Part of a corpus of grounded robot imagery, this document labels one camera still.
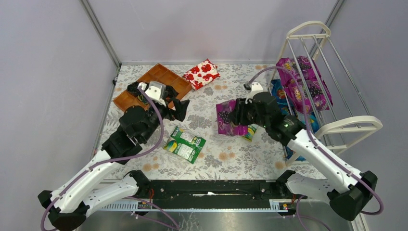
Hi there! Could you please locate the green candy bag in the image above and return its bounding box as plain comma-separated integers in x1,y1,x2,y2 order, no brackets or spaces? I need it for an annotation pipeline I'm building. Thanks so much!
163,126,206,164
241,125,258,142

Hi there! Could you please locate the purple candy bag top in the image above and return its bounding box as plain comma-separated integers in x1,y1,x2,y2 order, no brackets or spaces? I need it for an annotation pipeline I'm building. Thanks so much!
216,100,248,136

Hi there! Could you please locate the purple candy bag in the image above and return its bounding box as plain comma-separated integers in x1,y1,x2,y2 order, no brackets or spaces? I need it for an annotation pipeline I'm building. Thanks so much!
283,80,333,113
216,100,248,136

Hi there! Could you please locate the purple candy bag front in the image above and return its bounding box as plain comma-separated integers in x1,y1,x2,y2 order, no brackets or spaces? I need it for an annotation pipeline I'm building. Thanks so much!
283,80,333,113

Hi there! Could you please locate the purple candy bag carried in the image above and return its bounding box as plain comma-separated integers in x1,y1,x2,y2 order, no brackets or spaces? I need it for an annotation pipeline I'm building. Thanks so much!
276,55,321,87

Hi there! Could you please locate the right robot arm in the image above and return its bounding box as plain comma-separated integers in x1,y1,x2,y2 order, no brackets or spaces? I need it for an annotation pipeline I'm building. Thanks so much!
228,92,378,221

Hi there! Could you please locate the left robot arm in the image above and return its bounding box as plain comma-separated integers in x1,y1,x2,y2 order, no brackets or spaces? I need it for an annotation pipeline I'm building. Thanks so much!
38,99,190,231

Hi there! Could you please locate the upper blue candy bag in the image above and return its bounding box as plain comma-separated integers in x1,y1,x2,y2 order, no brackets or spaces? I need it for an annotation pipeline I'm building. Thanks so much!
271,79,288,106

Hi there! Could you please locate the blue candy bag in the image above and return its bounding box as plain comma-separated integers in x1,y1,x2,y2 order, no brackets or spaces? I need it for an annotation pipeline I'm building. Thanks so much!
271,79,288,106
279,104,320,160

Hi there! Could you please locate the lower blue candy bag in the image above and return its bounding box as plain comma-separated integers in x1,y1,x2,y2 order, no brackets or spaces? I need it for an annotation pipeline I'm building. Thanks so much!
279,104,320,160

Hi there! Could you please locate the white metal shelf rack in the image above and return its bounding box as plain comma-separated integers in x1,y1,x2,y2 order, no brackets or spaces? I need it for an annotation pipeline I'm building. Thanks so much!
266,21,383,154

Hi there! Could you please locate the black orange rolled cloth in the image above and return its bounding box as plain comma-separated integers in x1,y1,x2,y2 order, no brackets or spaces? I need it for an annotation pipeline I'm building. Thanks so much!
164,85,179,102

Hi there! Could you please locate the black rolled cloth left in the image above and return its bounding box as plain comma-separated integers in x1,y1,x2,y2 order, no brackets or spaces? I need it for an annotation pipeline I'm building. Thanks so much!
127,81,141,97

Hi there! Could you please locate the red floral folded cloth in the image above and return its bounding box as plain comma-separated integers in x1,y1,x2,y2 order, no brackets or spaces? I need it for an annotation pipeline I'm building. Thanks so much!
182,59,220,90

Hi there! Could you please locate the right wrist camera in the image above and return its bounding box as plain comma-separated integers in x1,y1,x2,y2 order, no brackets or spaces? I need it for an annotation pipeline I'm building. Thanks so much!
243,82,264,104

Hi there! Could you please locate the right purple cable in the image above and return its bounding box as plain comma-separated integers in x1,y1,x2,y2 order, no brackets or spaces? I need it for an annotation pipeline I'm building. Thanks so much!
248,66,385,216

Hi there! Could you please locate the purple cable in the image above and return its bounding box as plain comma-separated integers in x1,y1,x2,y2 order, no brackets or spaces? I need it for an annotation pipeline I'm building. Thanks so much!
40,87,165,231
248,66,385,216

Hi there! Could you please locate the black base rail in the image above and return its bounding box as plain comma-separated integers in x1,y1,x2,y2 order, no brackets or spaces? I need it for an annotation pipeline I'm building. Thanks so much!
127,170,300,210

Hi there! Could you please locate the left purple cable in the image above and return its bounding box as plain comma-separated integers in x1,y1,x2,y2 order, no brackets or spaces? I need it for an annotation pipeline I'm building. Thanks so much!
40,87,165,231

